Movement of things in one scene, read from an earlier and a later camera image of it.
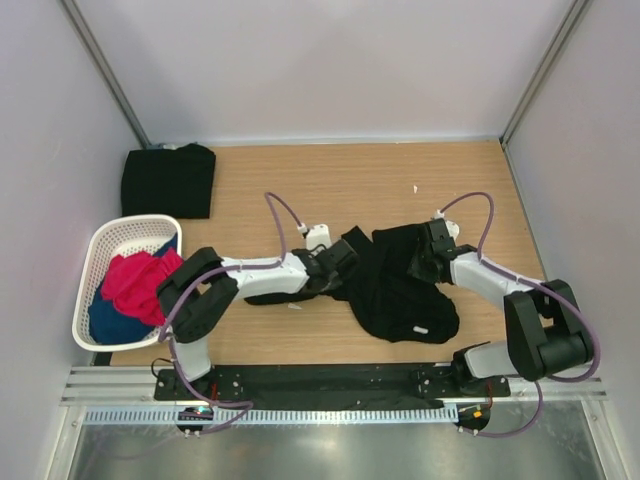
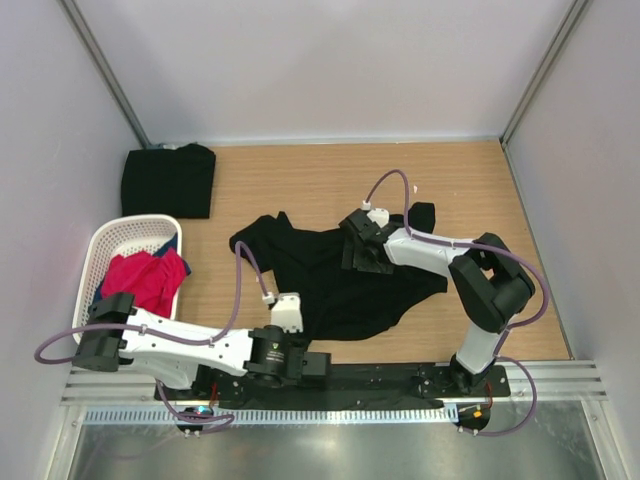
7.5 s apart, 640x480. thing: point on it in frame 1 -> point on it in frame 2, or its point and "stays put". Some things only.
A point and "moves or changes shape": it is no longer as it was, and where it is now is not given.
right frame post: x=577 y=8 stays put
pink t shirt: x=133 y=283 stays put
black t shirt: x=383 y=290 moves or changes shape
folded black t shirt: x=174 y=182 stays put
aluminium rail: x=109 y=384 stays put
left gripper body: x=333 y=282 -> x=298 y=344
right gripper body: x=420 y=266 -> x=360 y=260
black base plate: x=394 y=386 stays put
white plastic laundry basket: x=113 y=236 stays put
